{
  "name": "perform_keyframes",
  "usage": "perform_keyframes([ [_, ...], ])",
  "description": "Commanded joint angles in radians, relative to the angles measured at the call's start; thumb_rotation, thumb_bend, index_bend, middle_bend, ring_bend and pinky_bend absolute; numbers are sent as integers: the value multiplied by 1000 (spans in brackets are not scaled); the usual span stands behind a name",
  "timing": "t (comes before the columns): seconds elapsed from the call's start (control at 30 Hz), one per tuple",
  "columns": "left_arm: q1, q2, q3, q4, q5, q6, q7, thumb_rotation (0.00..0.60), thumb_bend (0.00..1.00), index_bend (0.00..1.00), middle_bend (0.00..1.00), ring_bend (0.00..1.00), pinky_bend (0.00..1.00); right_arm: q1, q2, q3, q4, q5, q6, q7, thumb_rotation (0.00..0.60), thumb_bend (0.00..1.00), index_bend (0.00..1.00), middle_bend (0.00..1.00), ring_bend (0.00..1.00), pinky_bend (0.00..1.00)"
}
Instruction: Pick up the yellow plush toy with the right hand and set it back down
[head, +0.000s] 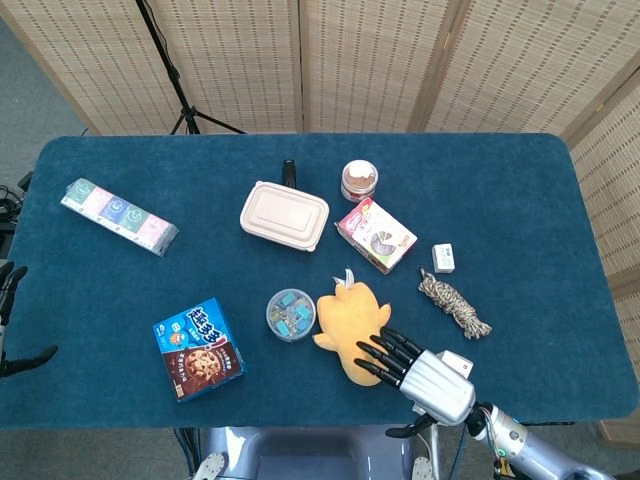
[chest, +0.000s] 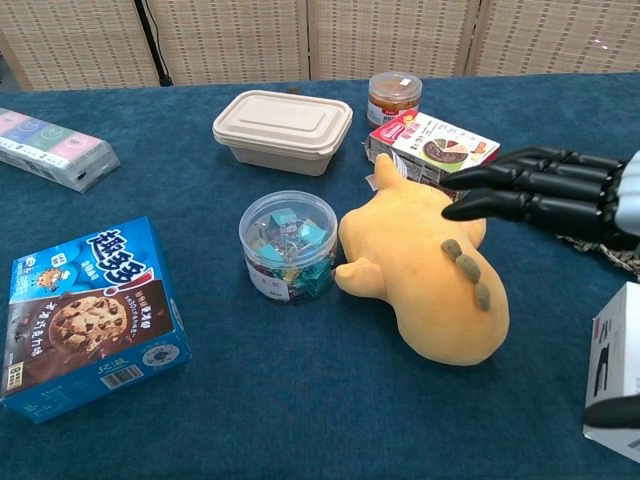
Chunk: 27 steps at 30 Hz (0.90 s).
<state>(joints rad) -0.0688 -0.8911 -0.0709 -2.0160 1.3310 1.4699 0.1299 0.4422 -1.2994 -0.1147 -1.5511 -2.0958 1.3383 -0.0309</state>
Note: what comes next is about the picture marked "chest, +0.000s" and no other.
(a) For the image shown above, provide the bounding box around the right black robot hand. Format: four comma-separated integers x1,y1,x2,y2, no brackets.
441,146,640,429

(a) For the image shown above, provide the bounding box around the yellow plush toy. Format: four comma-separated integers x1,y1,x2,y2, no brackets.
333,152,511,367

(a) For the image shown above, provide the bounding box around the pink white snack box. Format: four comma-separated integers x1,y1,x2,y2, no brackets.
364,108,502,201

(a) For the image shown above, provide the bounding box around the white box with black print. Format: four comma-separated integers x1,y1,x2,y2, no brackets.
582,280,640,464

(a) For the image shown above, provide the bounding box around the clear jar with brown snack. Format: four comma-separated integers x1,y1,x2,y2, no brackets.
367,71,424,129

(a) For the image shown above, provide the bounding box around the bamboo folding screen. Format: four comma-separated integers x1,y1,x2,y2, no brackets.
0,0,640,92

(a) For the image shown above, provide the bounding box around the clear jar of binder clips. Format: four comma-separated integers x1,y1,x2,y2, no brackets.
238,190,339,304

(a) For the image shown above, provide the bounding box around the beige lidded lunch box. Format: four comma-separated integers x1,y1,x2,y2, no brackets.
212,89,354,177

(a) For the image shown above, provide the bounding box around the blue tablecloth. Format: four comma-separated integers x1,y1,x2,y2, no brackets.
0,72,640,480

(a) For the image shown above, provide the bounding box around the black tripod stand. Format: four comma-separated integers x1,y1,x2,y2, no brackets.
132,0,174,87

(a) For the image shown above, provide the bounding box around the blue chocolate cookie box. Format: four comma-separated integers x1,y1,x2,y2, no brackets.
0,215,193,425

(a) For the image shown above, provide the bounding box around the pastel tissue multipack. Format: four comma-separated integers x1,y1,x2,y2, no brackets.
0,107,121,194

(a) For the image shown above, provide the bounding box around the brown white rope bundle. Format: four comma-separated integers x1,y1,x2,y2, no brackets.
554,233,640,282

